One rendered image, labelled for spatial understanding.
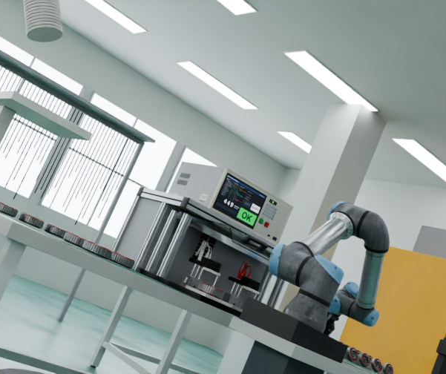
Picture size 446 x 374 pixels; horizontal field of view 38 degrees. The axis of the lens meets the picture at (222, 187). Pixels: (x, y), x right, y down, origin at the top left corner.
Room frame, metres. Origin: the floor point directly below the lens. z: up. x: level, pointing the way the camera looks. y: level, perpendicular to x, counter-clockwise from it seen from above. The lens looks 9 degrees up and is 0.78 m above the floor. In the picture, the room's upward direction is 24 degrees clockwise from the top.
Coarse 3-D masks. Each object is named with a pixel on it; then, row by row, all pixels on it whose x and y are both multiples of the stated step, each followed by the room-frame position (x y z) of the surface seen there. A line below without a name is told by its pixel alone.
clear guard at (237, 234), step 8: (208, 224) 2.86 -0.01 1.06; (216, 224) 2.72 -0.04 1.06; (224, 224) 2.63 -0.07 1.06; (224, 232) 2.90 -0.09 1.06; (232, 232) 2.58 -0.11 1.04; (240, 232) 2.62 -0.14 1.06; (232, 240) 2.55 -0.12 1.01; (240, 240) 2.59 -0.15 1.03; (248, 248) 2.60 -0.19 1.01; (256, 248) 2.65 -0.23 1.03; (264, 256) 2.66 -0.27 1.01
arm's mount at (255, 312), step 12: (252, 300) 2.29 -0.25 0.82; (252, 312) 2.27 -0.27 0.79; (264, 312) 2.23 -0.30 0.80; (276, 312) 2.19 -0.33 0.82; (252, 324) 2.25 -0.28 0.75; (264, 324) 2.21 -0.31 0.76; (276, 324) 2.17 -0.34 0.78; (288, 324) 2.13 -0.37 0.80; (300, 324) 2.11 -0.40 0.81; (288, 336) 2.11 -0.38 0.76; (300, 336) 2.12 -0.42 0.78; (312, 336) 2.15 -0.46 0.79; (324, 336) 2.18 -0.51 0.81; (312, 348) 2.16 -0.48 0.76; (324, 348) 2.19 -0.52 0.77; (336, 348) 2.22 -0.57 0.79; (336, 360) 2.24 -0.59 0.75
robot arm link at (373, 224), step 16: (368, 224) 2.45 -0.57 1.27; (384, 224) 2.47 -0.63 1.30; (368, 240) 2.48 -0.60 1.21; (384, 240) 2.46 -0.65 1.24; (368, 256) 2.52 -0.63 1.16; (368, 272) 2.55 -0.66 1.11; (368, 288) 2.58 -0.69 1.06; (352, 304) 2.69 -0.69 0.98; (368, 304) 2.62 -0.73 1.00; (368, 320) 2.64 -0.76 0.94
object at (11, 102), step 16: (0, 96) 2.65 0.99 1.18; (16, 96) 2.54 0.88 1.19; (0, 112) 2.79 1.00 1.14; (16, 112) 2.83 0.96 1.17; (32, 112) 2.64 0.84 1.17; (48, 112) 2.62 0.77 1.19; (0, 128) 2.80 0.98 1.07; (48, 128) 2.90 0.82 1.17; (64, 128) 2.70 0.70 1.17; (80, 128) 2.70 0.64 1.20
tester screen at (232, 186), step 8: (224, 184) 2.81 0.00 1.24; (232, 184) 2.84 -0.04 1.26; (240, 184) 2.86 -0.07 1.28; (224, 192) 2.82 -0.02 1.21; (232, 192) 2.85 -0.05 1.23; (240, 192) 2.87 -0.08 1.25; (248, 192) 2.89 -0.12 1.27; (256, 192) 2.91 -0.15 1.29; (216, 200) 2.81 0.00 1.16; (232, 200) 2.86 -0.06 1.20; (240, 200) 2.88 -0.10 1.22; (256, 200) 2.93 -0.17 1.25; (232, 208) 2.87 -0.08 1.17; (232, 216) 2.88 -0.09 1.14; (248, 224) 2.93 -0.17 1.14
